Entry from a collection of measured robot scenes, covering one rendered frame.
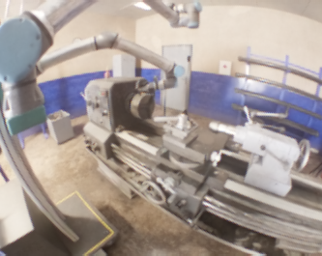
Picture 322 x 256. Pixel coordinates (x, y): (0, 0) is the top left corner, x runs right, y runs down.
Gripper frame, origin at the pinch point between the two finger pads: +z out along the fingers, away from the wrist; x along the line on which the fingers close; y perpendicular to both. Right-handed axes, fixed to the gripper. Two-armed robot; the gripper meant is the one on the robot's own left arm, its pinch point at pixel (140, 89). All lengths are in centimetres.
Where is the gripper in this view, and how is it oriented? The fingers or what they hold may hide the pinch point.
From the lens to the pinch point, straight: 128.5
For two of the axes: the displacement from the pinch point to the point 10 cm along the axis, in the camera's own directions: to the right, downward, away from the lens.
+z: -9.7, 1.5, 1.7
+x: 0.3, -6.6, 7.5
